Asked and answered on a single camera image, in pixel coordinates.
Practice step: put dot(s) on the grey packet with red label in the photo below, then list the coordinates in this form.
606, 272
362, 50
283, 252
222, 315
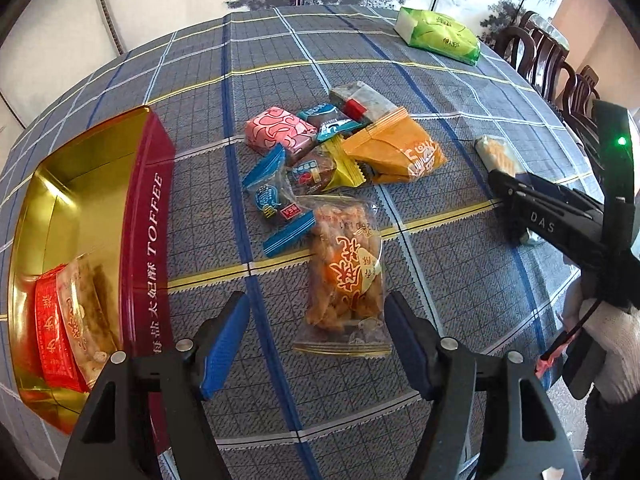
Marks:
370, 97

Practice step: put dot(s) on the green snack packet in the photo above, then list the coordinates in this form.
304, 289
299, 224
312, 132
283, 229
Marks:
440, 35

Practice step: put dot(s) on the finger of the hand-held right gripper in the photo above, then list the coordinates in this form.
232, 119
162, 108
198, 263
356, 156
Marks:
545, 222
555, 189

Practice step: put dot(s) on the clear fried snack packet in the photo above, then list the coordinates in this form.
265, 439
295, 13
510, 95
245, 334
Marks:
340, 280
82, 320

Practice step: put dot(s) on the light blue cracker packet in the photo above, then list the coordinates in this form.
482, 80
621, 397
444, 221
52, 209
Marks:
495, 152

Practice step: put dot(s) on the small blue cookie packet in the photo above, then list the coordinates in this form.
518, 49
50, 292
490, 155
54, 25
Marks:
325, 120

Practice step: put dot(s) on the yellow and brown candy packet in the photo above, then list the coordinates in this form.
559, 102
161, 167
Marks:
315, 170

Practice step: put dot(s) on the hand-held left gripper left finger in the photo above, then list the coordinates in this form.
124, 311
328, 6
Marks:
225, 345

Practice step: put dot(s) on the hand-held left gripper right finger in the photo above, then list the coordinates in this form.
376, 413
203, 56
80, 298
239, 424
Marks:
407, 345

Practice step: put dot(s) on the red and gold tin box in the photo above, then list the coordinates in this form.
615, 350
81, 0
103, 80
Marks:
150, 240

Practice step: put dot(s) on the red snack packet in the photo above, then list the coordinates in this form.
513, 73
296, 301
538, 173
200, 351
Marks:
52, 330

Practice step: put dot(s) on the blue candy packet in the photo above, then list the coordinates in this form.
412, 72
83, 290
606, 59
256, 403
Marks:
270, 195

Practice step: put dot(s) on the person's right hand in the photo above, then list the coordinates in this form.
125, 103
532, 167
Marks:
622, 345

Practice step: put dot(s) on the dark wooden chair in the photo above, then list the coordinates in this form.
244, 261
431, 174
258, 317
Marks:
580, 95
525, 45

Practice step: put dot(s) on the orange snack packet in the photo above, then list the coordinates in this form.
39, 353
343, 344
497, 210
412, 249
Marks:
400, 150

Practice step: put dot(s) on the pink patterned snack packet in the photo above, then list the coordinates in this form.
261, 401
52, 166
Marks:
277, 130

